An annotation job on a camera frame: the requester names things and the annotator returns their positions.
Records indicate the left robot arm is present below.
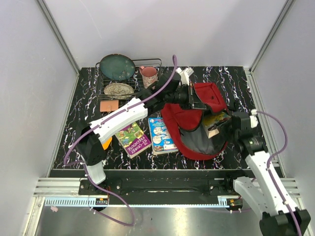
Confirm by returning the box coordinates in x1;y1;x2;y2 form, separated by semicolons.
74;72;209;195

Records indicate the yellow illustrated book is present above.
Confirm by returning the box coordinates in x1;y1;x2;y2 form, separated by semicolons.
202;112;231;139

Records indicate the aluminium frame rail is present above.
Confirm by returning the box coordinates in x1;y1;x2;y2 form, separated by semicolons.
33;178;302;207

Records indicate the teal round plate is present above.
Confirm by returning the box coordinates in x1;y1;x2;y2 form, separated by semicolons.
99;54;135;81

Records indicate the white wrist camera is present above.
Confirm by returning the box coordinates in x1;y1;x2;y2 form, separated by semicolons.
176;67;194;85
250;109;258;128

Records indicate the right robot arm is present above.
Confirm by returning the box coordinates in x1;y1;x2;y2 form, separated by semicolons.
223;109;311;236

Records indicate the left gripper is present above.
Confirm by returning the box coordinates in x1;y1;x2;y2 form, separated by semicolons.
164;82;206;111

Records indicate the purple treehouse book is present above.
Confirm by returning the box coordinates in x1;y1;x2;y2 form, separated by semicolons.
115;122;152;159

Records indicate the dark wire dish rack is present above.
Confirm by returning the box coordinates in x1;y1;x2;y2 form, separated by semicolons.
94;58;163;100

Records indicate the beige patterned plate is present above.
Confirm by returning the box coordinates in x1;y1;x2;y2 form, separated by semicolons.
103;83;134;96

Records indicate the pink leather wallet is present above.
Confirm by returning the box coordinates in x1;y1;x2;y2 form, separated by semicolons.
100;100;119;112

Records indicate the red student backpack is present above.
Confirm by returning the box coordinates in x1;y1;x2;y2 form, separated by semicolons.
161;83;228;160

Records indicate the orange yellow plate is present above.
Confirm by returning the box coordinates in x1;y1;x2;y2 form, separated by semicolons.
102;137;112;150

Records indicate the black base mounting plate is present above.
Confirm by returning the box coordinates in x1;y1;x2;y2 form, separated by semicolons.
78;169;254;196

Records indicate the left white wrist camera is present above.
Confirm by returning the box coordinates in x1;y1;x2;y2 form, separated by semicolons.
176;67;194;85

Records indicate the pink patterned mug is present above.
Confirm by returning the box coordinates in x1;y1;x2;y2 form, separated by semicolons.
139;66;158;89

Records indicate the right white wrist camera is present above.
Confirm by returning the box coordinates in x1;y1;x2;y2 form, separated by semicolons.
250;109;258;128

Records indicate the blue cartoon book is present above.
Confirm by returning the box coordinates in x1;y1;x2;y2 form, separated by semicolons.
148;118;178;155

